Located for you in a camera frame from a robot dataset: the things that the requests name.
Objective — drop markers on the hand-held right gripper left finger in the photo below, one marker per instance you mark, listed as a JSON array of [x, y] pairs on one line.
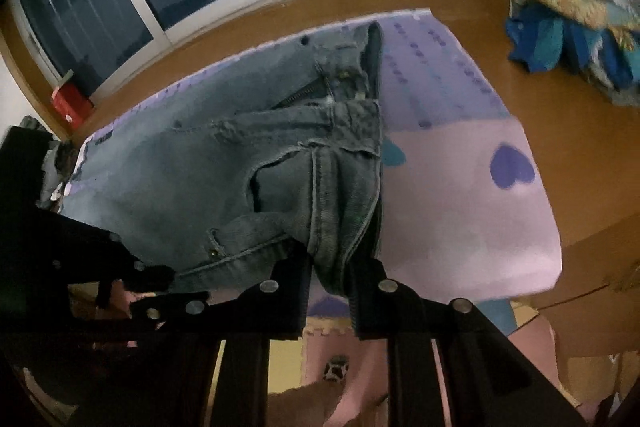
[[300, 302]]

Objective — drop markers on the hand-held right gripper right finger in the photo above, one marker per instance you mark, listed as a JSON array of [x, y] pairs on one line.
[[362, 307]]

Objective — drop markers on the purple dotted heart bed sheet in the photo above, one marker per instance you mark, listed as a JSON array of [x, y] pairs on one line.
[[460, 217]]

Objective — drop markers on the brown soft object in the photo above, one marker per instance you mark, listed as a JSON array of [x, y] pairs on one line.
[[310, 404]]

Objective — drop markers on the red box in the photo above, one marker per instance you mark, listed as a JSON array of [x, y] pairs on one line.
[[70, 107]]

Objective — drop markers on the colourful patterned cloth pile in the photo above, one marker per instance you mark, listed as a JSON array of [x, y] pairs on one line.
[[575, 22]]

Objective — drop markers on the blue denim jeans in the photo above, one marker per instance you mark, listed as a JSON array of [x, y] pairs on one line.
[[200, 177]]

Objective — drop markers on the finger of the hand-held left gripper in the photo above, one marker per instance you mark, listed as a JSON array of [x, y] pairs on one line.
[[155, 307], [100, 257]]

